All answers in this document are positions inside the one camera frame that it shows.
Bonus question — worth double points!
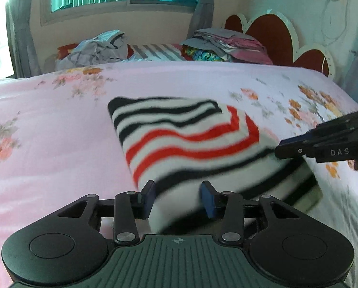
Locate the pink floral bed sheet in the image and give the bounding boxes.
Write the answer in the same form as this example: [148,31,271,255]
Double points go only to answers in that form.
[0,61,358,288]

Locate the red white scalloped headboard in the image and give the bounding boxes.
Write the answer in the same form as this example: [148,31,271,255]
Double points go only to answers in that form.
[224,11,336,81]

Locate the grey curtain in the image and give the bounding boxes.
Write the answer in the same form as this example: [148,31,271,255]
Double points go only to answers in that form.
[190,0,221,36]
[4,0,45,79]

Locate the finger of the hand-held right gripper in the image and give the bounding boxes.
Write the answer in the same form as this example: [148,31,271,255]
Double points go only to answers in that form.
[274,135,358,164]
[305,111,358,144]

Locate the black red white striped sweater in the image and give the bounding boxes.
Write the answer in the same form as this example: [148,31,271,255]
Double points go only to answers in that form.
[107,96,324,235]

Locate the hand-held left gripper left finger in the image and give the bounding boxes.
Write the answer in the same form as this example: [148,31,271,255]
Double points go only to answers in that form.
[57,181,155,246]

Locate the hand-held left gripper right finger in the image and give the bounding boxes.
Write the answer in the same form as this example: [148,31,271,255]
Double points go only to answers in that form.
[199,181,302,246]

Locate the white wall cable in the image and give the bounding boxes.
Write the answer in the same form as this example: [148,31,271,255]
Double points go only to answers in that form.
[320,0,349,77]

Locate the pile of grey clothes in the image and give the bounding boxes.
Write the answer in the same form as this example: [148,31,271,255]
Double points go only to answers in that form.
[55,30,132,72]

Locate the stack of folded clothes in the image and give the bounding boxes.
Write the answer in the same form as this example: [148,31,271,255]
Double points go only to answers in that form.
[180,28,274,66]

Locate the grey white striped pillow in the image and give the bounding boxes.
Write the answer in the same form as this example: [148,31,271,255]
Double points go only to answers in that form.
[129,43,188,62]

